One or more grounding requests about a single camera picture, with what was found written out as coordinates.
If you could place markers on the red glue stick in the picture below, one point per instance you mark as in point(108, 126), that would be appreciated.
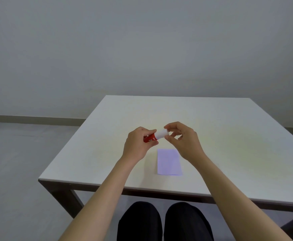
point(151, 138)

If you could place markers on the person's left forearm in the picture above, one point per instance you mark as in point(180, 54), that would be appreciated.
point(101, 200)

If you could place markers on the person's left leg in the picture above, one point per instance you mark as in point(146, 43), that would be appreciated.
point(139, 223)

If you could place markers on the person's left hand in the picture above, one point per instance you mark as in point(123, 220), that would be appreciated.
point(134, 148)

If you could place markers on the person's right leg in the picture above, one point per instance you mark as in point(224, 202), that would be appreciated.
point(186, 223)

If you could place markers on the person's right thumb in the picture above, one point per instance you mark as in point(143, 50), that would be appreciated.
point(171, 141)

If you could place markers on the person's leg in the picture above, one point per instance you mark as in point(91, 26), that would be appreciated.
point(186, 223)
point(139, 223)

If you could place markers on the person's right forearm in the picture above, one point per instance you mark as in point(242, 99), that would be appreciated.
point(234, 198)

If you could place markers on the light purple paper sheet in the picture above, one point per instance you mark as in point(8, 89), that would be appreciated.
point(169, 163)

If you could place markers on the person's left thumb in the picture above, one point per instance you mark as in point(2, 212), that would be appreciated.
point(152, 145)

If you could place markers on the olive skirting board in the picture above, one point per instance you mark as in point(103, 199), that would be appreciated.
point(23, 120)

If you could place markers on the white table with dark frame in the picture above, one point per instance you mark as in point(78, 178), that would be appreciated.
point(61, 192)

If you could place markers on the person's right hand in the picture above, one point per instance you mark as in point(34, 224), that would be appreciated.
point(189, 145)

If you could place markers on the white glue stick cap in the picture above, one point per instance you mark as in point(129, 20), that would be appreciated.
point(161, 134)

